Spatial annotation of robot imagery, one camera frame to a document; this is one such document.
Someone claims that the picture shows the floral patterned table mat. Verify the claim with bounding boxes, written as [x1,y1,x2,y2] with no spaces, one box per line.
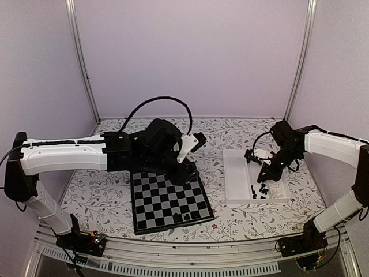
[61,118,325,242]

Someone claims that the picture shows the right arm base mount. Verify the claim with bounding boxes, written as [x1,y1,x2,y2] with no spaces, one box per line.
[275,233,328,271]

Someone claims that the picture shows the left aluminium frame post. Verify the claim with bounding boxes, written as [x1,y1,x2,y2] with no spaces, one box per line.
[65,0,100,122]

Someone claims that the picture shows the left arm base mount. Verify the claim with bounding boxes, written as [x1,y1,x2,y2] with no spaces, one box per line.
[56,231,106,257]

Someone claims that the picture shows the white plastic compartment tray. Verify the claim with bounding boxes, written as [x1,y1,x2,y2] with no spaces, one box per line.
[223,149,291,205]

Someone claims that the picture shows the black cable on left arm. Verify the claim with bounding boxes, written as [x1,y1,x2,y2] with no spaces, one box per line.
[125,96,193,136]

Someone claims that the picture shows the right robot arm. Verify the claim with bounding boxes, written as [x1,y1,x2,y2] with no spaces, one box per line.
[251,121,368,252]

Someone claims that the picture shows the right aluminium frame post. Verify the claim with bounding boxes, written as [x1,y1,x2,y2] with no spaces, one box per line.
[284,0,317,121]

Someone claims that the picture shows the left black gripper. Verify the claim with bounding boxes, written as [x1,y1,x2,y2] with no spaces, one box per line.
[139,152,200,186]

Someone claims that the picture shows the black and white chessboard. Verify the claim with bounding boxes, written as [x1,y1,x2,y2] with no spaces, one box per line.
[130,172,215,235]

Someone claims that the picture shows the aluminium frame post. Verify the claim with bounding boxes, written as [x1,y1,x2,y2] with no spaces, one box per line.
[284,0,317,121]
[65,0,100,122]

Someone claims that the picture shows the aluminium front rail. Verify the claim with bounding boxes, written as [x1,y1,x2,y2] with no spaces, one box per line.
[24,219,364,276]

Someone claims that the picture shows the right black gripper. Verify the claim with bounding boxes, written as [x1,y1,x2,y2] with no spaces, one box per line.
[258,146,302,182]

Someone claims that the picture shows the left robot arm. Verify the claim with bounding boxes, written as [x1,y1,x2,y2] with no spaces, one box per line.
[2,118,206,250]

